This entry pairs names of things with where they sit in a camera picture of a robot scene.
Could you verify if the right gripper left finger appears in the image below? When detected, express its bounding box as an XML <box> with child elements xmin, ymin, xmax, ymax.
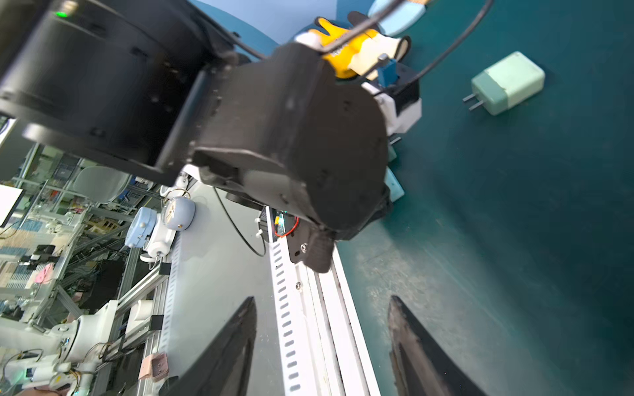
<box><xmin>158</xmin><ymin>296</ymin><xmax>258</xmax><ymax>396</ymax></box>

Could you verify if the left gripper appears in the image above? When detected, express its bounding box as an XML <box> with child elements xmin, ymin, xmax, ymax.
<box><xmin>191</xmin><ymin>42</ymin><xmax>390</xmax><ymax>272</ymax></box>

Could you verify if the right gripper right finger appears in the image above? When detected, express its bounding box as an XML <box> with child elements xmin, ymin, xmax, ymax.
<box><xmin>388</xmin><ymin>295</ymin><xmax>485</xmax><ymax>396</ymax></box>

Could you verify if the blue plug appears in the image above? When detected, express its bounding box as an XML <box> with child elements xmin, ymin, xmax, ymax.
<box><xmin>385</xmin><ymin>168</ymin><xmax>405</xmax><ymax>202</ymax></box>

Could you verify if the green plug pile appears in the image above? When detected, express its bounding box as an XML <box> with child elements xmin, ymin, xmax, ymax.
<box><xmin>462</xmin><ymin>51</ymin><xmax>546</xmax><ymax>116</ymax></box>

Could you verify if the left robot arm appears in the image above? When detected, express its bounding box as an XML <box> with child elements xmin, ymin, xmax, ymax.
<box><xmin>1</xmin><ymin>1</ymin><xmax>391</xmax><ymax>273</ymax></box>

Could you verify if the yellow work glove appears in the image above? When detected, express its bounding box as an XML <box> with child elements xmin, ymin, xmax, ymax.
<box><xmin>294</xmin><ymin>12</ymin><xmax>411</xmax><ymax>79</ymax></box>

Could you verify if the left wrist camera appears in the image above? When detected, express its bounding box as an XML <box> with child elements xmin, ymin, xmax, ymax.
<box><xmin>362</xmin><ymin>54</ymin><xmax>422</xmax><ymax>136</ymax></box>

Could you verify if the brush with blue handle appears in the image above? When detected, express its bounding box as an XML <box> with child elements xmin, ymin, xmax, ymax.
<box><xmin>378</xmin><ymin>0</ymin><xmax>429</xmax><ymax>36</ymax></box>

